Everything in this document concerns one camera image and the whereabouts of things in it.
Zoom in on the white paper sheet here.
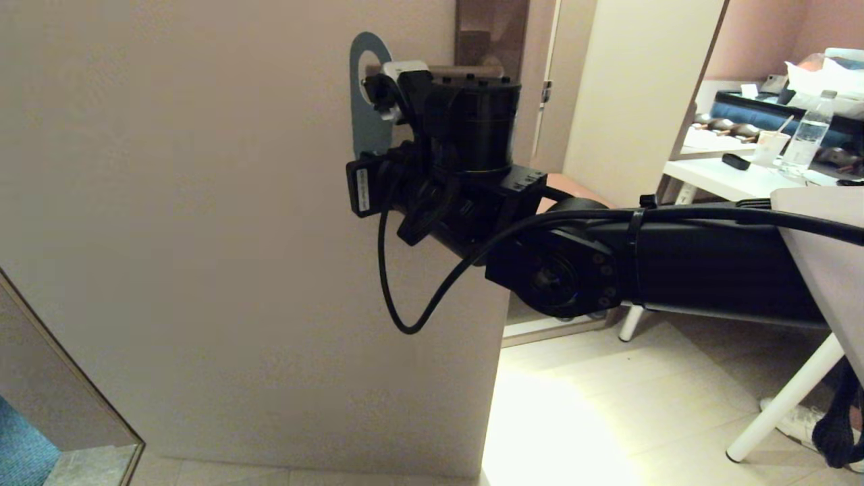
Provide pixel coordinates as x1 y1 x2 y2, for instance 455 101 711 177
680 128 751 155

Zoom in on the beige room door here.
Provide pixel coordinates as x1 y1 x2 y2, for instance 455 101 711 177
0 0 558 477

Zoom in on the bronze door handle lever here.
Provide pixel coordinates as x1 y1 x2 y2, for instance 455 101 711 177
364 63 505 80

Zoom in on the cream wardrobe bench unit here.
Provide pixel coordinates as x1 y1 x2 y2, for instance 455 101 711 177
503 0 728 348

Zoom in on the white sneaker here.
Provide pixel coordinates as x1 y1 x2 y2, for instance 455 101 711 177
759 397 821 453

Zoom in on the blue do-not-disturb door sign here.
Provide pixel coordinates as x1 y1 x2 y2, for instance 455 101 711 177
349 32 396 161

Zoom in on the white paper cup with stick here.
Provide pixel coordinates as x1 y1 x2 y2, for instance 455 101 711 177
751 116 792 168

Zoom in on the clear plastic water bottle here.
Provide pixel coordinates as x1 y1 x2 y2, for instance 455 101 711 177
778 90 836 178

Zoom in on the white plastic bag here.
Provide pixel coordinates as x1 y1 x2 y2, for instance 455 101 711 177
783 49 864 121

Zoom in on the dark blue tray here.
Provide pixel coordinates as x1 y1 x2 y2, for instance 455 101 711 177
709 92 864 151

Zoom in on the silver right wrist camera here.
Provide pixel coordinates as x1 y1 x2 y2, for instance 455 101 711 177
364 61 431 122

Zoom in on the black braided cable sleeve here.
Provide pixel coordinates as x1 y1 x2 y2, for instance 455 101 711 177
812 361 864 470

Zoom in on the white table with round legs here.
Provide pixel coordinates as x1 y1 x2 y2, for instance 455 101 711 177
618 157 864 464

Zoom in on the brown bench cushion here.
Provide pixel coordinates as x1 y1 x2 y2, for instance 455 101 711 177
540 172 612 210

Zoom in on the brown door lock plate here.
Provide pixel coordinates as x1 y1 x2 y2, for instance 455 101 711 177
455 0 531 82

